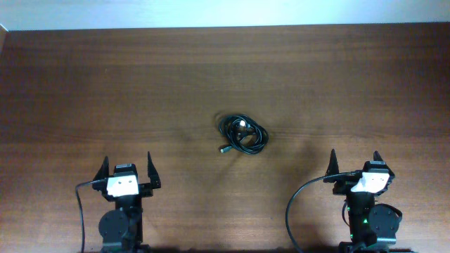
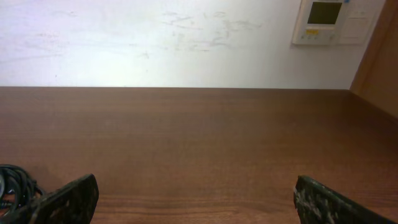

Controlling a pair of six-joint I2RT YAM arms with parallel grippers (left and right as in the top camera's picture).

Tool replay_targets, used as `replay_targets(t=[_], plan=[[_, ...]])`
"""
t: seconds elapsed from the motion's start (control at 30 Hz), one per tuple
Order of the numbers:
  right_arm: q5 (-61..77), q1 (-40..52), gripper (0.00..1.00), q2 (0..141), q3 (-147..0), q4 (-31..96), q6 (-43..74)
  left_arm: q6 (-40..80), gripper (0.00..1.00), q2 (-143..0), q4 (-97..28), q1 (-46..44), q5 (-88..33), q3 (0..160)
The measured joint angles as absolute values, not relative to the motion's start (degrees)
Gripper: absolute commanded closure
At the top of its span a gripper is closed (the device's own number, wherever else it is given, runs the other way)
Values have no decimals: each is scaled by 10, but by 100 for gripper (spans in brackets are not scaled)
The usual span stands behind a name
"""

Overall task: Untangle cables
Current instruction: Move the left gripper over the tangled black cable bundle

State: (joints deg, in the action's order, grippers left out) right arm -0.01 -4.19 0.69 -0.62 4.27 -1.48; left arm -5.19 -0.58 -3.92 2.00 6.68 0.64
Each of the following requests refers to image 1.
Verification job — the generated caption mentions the camera cable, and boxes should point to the camera cable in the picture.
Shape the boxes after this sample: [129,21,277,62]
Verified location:
[285,171,356,253]
[75,179,108,253]

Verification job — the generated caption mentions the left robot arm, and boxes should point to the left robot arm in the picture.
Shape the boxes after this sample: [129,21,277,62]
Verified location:
[92,153,161,253]

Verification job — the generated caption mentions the left camera cable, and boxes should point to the left camera cable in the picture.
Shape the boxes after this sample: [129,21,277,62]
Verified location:
[75,179,108,253]

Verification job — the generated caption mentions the black cable silver plug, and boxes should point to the black cable silver plug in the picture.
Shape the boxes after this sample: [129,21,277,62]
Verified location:
[219,114,270,155]

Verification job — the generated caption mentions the right camera cable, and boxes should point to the right camera cable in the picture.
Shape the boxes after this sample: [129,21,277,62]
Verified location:
[285,171,356,253]

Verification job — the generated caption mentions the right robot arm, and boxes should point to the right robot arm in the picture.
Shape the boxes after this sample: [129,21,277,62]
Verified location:
[323,150,402,252]

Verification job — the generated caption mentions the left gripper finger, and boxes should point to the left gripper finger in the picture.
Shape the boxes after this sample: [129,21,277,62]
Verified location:
[93,156,109,181]
[147,152,162,189]

